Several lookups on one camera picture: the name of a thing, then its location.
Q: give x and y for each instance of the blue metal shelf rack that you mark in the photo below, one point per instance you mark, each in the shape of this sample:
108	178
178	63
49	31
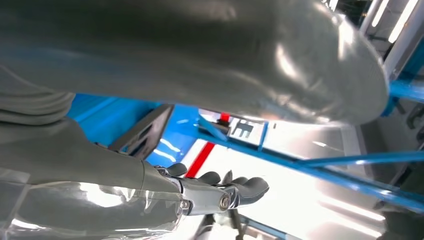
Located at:
99	119

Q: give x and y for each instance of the red barrier belt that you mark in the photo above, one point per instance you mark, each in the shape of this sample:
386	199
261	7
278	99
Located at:
200	159

